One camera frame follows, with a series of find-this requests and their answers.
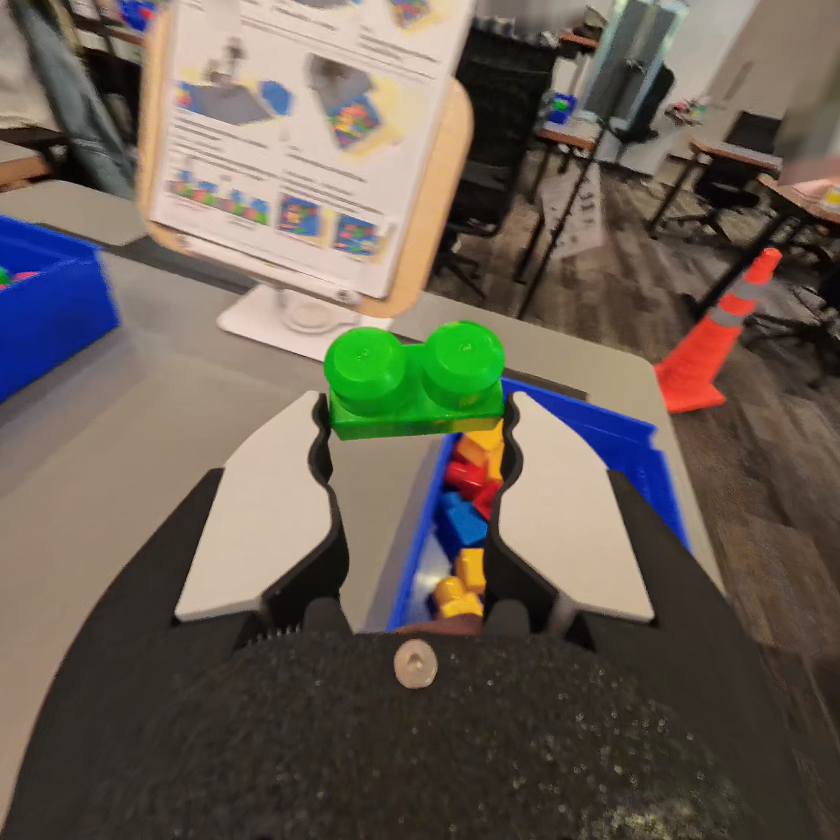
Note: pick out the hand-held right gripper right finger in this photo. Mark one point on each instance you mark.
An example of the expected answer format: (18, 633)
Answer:
(571, 525)

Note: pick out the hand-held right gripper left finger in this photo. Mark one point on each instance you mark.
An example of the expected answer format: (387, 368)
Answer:
(262, 525)

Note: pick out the blue plastic storage bin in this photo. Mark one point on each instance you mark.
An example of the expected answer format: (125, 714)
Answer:
(59, 315)
(630, 446)

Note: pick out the blue toy block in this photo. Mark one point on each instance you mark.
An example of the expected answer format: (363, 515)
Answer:
(459, 522)

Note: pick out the grey desk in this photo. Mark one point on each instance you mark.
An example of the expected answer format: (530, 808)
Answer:
(164, 426)

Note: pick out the orange traffic cone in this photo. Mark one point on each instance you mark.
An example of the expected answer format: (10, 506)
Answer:
(695, 367)

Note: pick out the black office chair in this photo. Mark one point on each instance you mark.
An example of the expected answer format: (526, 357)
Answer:
(728, 184)
(499, 131)

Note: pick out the printed instruction sheet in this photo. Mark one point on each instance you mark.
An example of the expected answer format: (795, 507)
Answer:
(295, 98)

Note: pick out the blue denim jacket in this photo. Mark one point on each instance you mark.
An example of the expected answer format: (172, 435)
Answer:
(72, 98)

